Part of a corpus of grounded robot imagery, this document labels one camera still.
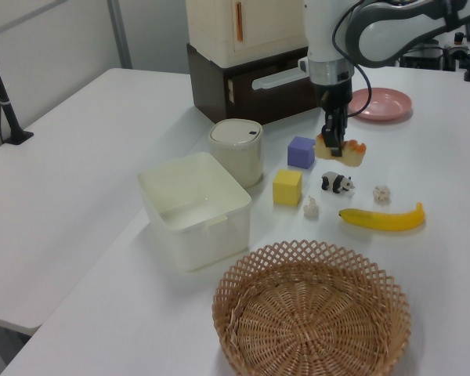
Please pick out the small beige lidded trash can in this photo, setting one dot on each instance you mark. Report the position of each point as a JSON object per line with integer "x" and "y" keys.
{"x": 239, "y": 156}

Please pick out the toy bread with orange glaze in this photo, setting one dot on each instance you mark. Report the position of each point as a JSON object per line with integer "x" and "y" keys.
{"x": 352, "y": 156}

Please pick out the small white knotted ball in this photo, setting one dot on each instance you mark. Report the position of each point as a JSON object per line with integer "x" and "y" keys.
{"x": 311, "y": 209}
{"x": 381, "y": 194}

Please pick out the purple foam cube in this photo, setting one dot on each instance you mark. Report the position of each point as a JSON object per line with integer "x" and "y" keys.
{"x": 301, "y": 153}

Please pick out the yellow toy banana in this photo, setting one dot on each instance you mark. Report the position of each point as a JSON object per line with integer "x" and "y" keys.
{"x": 376, "y": 220}

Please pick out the yellow foam cube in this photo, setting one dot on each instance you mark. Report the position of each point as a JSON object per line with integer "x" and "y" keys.
{"x": 286, "y": 188}

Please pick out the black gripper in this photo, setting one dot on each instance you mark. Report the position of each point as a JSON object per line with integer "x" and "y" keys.
{"x": 335, "y": 94}

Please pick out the woven wicker basket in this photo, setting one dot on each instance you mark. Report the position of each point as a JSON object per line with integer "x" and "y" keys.
{"x": 309, "y": 325}

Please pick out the black electronics box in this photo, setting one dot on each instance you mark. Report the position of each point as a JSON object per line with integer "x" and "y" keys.
{"x": 427, "y": 59}

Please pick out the black and white panda figure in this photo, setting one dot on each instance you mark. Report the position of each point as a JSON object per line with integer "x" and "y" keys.
{"x": 336, "y": 182}

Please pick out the black camera stand pole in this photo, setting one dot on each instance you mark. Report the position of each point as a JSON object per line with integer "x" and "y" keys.
{"x": 6, "y": 105}

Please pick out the pink plastic plate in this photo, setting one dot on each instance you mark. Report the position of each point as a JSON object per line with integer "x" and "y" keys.
{"x": 389, "y": 103}

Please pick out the cream plastic storage box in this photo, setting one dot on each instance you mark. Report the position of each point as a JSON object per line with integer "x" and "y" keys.
{"x": 203, "y": 235}

